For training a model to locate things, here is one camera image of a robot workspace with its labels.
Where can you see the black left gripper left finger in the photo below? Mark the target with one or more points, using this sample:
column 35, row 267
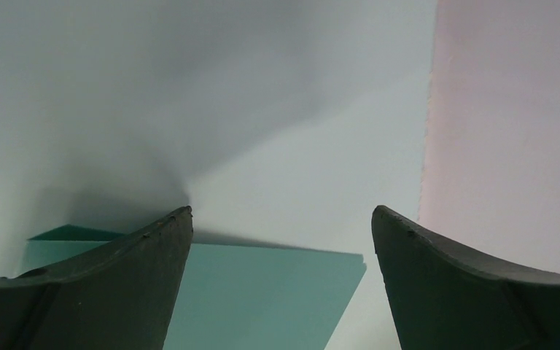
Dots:
column 120, row 295

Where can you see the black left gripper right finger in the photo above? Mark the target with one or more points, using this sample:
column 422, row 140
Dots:
column 446, row 295

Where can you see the teal plastic folder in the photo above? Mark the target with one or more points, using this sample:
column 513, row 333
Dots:
column 239, row 293

